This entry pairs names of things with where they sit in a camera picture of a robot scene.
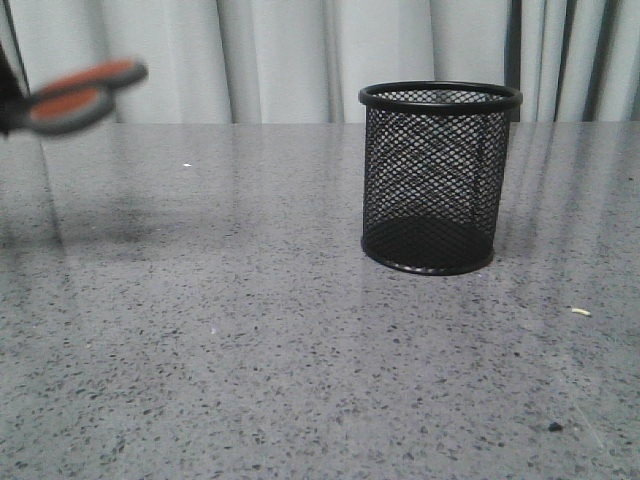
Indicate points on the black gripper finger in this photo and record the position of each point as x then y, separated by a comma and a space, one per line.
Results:
7, 95

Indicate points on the grey and orange scissors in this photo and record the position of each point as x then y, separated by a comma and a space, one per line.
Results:
74, 102

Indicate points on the grey pleated curtain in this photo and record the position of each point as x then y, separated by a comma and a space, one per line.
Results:
305, 61

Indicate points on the black mesh pen cup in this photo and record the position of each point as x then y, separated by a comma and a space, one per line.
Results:
435, 155

